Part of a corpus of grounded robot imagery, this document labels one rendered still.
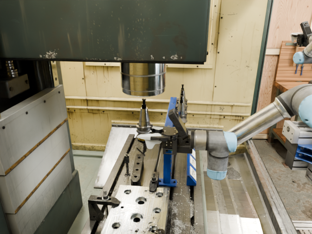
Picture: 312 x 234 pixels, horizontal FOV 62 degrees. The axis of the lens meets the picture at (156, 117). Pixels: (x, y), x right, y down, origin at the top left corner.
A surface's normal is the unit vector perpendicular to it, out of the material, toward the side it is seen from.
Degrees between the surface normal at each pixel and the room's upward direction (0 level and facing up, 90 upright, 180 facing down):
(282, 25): 90
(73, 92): 90
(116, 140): 24
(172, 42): 90
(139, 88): 90
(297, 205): 0
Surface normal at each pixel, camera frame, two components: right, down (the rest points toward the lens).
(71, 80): -0.12, 0.38
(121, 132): -0.05, -0.69
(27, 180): 0.99, 0.04
